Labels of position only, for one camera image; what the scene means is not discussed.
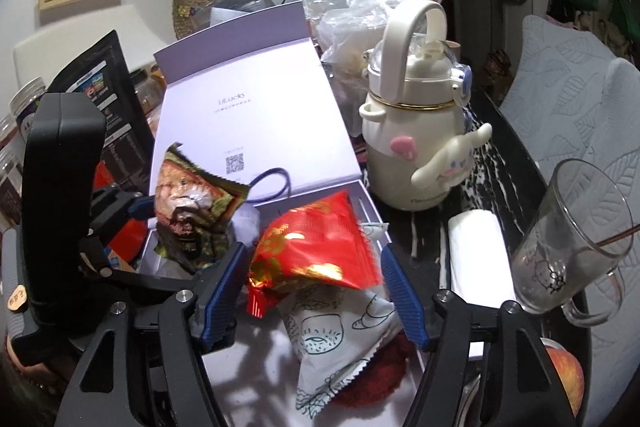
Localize brown stirring stick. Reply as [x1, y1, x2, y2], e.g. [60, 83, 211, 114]
[600, 226, 640, 254]

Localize clear plastic bag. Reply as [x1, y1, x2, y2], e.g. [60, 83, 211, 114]
[305, 0, 448, 108]

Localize clear jar with dark label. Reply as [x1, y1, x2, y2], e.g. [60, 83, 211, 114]
[10, 77, 51, 132]

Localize red apple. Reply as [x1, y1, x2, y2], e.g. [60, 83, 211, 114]
[542, 339, 586, 419]

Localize leaf pattern grey cushions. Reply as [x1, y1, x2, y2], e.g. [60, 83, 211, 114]
[565, 57, 640, 268]

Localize clear glass mug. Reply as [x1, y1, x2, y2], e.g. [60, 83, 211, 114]
[510, 158, 640, 328]

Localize translucent food bag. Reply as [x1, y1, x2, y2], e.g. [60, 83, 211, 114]
[232, 201, 262, 244]

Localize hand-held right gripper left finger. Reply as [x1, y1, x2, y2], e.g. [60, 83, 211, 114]
[55, 242, 252, 427]

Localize black printed pouch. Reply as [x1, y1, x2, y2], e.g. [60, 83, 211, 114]
[47, 31, 157, 208]

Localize clear jar of brown powder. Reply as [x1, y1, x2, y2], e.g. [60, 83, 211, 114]
[0, 149, 23, 228]

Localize red gold foil packet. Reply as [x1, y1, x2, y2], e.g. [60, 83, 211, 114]
[246, 189, 385, 319]

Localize lavender gift box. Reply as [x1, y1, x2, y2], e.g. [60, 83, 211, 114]
[140, 2, 426, 427]

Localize red fuzzy cloth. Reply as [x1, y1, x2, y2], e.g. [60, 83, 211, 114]
[330, 332, 416, 409]

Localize white paper roll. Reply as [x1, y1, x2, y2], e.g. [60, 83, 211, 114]
[447, 209, 517, 308]

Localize green brown snack packet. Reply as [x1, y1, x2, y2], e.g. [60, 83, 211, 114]
[152, 142, 251, 275]

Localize cream water bottle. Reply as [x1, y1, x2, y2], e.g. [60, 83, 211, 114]
[358, 0, 493, 210]

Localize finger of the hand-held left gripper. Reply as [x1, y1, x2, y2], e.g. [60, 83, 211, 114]
[79, 247, 202, 304]
[90, 186, 157, 244]

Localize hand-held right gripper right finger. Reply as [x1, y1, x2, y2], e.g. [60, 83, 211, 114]
[380, 243, 576, 427]

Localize blue lanyard strap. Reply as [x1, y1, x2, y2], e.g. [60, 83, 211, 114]
[250, 168, 292, 206]

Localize white line-print pouch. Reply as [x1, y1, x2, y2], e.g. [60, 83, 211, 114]
[279, 284, 407, 421]

